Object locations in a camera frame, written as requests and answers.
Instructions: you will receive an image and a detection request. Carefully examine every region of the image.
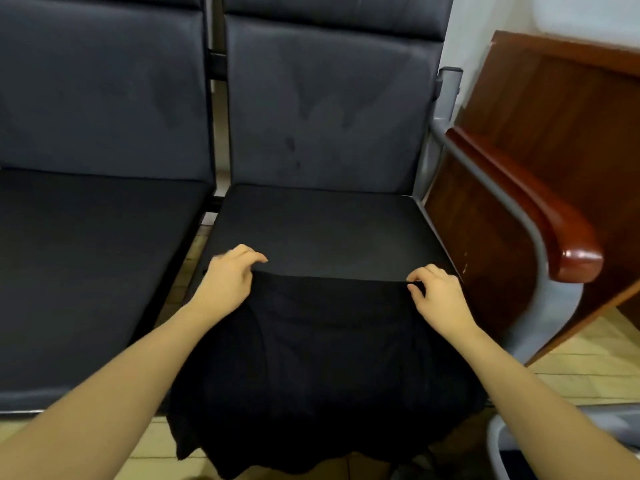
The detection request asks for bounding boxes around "person's right hand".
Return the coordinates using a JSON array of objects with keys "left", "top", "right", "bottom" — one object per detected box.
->
[{"left": 405, "top": 263, "right": 479, "bottom": 343}]

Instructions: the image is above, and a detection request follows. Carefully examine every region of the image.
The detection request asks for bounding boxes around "person's left hand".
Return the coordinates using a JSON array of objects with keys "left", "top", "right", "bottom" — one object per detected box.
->
[{"left": 189, "top": 243, "right": 270, "bottom": 321}]

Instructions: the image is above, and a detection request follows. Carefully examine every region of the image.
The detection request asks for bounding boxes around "black t-shirt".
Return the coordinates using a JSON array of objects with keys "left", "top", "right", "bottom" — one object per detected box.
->
[{"left": 165, "top": 269, "right": 493, "bottom": 480}]

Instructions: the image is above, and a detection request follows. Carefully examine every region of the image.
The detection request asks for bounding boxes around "grey plastic storage bin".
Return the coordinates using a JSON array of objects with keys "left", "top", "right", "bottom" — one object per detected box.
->
[{"left": 486, "top": 401, "right": 640, "bottom": 480}]

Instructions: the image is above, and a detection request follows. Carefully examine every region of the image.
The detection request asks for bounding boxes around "white plastic tray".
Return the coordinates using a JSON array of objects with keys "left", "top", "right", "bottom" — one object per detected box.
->
[{"left": 530, "top": 0, "right": 640, "bottom": 51}]

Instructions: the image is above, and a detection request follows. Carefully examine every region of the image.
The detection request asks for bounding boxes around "person's left forearm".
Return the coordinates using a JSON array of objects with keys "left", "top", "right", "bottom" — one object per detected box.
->
[{"left": 0, "top": 303, "right": 216, "bottom": 480}]

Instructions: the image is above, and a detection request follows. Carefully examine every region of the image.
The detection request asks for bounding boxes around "person's right forearm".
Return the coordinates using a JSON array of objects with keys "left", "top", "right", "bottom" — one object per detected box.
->
[{"left": 448, "top": 325, "right": 640, "bottom": 480}]

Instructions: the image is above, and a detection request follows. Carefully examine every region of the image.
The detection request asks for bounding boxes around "brown wooden bench armrest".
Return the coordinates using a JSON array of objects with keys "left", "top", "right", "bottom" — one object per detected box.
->
[{"left": 445, "top": 125, "right": 606, "bottom": 285}]

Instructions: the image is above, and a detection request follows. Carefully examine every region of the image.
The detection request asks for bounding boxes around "brown wooden desk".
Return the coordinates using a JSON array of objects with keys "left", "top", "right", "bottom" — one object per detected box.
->
[{"left": 425, "top": 31, "right": 640, "bottom": 364}]

